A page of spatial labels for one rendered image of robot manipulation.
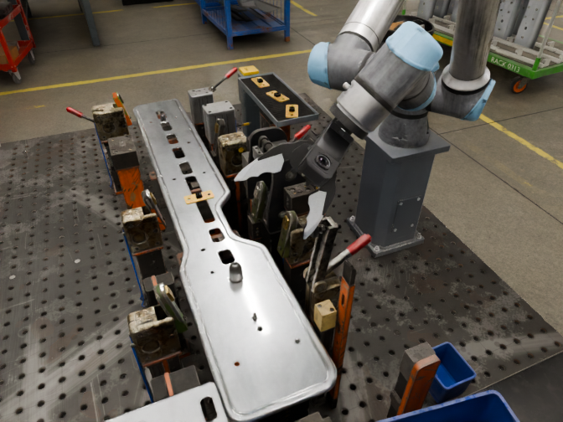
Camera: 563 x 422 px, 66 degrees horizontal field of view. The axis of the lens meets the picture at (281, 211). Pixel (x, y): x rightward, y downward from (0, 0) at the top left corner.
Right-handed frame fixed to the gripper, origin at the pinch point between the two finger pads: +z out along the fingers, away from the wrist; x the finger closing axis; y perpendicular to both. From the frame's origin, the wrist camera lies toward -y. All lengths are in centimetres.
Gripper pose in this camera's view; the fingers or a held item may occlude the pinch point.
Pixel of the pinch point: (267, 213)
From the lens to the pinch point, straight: 71.7
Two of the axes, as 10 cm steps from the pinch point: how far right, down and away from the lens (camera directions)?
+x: -7.6, -6.4, -1.3
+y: 1.2, -3.3, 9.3
